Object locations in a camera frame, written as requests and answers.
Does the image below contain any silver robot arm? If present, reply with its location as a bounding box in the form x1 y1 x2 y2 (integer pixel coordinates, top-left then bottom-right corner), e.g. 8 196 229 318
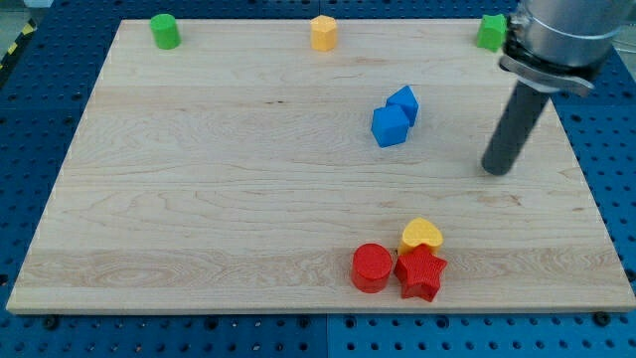
499 0 635 96

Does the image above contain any light wooden board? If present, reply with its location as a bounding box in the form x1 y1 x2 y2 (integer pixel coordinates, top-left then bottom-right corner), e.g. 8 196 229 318
7 20 635 315

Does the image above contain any blue cube block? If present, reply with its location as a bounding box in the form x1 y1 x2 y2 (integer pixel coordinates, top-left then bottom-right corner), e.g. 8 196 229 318
371 104 409 148

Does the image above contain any red cylinder block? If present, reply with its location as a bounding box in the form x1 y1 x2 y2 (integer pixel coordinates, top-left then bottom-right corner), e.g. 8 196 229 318
350 243 393 293

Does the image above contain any yellow heart block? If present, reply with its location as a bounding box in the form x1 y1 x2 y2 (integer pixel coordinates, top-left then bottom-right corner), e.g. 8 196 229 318
397 218 444 256

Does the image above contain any blue pentagon block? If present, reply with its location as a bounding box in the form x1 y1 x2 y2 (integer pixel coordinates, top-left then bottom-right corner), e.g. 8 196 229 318
386 86 419 127

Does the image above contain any red star block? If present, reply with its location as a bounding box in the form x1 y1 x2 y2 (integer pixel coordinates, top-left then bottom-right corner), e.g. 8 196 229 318
394 246 448 302

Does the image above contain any yellow hexagon block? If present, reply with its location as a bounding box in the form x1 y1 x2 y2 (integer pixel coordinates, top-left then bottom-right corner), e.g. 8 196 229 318
310 15 338 52

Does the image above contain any green cylinder block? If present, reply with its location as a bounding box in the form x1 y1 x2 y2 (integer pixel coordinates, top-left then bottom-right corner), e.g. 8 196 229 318
149 13 181 50

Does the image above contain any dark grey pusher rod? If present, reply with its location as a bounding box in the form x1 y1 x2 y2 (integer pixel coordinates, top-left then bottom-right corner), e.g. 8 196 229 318
481 81 550 176

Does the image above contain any green star block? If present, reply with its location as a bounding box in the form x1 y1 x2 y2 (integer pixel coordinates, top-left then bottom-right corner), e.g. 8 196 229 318
476 14 508 53

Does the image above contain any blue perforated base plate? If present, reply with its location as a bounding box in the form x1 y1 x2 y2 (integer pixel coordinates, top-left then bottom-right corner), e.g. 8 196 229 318
1 0 635 357

